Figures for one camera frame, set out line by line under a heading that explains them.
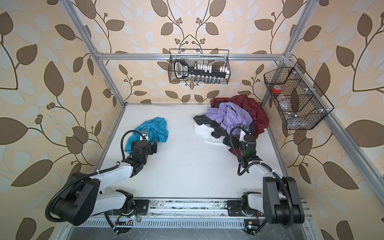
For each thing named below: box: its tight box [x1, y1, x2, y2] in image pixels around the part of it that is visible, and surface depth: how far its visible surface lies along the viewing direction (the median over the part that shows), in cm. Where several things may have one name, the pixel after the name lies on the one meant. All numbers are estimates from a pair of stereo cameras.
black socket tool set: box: [174, 59, 230, 84], surface depth 86 cm
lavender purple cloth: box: [205, 101, 253, 135], surface depth 94 cm
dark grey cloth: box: [193, 114, 241, 148], surface depth 96 cm
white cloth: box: [194, 122, 227, 146], surface depth 101 cm
